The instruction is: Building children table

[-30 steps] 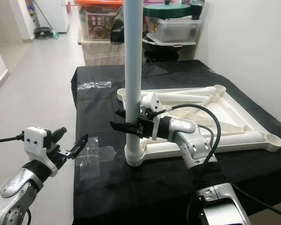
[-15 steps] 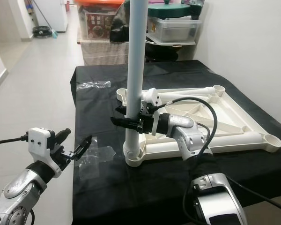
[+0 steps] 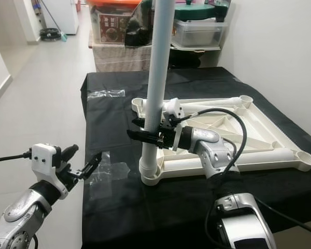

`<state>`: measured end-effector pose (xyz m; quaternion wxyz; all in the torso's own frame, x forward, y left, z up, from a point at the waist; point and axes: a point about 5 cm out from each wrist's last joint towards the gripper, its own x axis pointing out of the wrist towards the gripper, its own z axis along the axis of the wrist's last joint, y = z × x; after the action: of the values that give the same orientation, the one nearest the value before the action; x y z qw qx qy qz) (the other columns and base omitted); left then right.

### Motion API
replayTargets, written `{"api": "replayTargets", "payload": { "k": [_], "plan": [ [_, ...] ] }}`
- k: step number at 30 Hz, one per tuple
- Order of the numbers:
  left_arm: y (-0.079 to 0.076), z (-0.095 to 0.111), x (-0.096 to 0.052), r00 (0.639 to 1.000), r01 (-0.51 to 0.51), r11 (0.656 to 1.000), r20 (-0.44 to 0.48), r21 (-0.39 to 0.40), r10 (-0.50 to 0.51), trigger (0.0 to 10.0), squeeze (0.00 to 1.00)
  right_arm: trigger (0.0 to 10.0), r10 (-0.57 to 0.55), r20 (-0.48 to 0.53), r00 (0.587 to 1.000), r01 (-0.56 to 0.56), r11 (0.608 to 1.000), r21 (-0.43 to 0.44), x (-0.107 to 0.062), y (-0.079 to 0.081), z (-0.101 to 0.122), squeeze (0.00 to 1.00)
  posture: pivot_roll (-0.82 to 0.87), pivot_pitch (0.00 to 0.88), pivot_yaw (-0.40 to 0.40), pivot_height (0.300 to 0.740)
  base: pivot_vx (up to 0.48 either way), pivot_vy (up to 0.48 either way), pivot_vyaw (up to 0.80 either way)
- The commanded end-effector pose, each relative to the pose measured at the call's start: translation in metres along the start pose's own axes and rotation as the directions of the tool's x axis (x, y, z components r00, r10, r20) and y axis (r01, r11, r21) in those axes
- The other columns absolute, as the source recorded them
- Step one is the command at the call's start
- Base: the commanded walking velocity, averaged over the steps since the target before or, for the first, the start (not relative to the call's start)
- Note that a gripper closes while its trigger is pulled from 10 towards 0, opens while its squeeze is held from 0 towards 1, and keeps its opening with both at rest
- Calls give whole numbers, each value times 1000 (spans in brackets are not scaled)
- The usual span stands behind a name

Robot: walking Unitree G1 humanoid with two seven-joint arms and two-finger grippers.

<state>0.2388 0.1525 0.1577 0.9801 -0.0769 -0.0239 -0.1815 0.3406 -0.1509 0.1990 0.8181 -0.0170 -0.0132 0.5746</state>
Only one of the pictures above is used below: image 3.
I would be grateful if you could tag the black plastic bag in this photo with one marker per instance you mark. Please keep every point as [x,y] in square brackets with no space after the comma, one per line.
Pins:
[137,28]

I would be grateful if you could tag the black round wok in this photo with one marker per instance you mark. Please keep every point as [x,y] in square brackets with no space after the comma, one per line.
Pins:
[181,57]

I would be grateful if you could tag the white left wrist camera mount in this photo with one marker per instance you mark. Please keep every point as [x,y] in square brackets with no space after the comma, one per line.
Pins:
[44,158]

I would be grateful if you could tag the clear crossed tape patch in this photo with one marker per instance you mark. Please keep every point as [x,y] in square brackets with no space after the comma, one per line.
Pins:
[109,176]

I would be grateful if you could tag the black tablecloth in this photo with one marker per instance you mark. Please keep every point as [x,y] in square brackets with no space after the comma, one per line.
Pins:
[124,218]

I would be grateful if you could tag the dark green round lid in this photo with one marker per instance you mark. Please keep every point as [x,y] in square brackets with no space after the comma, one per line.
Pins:
[197,11]

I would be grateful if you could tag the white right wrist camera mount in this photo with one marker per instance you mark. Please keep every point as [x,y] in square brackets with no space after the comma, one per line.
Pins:
[172,107]

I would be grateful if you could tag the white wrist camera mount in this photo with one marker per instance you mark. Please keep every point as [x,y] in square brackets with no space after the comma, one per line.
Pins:
[44,158]
[172,107]

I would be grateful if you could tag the broom with teal head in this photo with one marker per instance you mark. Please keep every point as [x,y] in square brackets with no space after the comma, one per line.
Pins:
[63,38]

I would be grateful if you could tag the clear plastic storage bin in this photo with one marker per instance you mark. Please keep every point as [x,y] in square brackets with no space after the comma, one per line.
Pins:
[199,33]

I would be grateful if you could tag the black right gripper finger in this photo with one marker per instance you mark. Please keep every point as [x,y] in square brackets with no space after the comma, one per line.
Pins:
[137,122]
[140,137]

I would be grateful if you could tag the white plastic children table top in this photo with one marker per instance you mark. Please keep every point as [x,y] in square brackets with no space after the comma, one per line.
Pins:
[254,127]

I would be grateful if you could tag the beige patterned table cloth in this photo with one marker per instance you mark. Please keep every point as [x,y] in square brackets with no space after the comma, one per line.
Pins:
[119,59]

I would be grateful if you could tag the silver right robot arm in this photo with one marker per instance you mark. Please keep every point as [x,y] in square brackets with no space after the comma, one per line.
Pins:
[212,150]

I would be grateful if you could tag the black round floor device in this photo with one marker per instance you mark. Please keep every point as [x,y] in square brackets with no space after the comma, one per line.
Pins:
[50,35]

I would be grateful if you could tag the storage box with orange lid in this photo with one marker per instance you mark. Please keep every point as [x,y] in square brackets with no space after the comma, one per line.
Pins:
[111,26]

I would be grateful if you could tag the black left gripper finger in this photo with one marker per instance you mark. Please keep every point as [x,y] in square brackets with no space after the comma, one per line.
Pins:
[93,163]
[68,150]

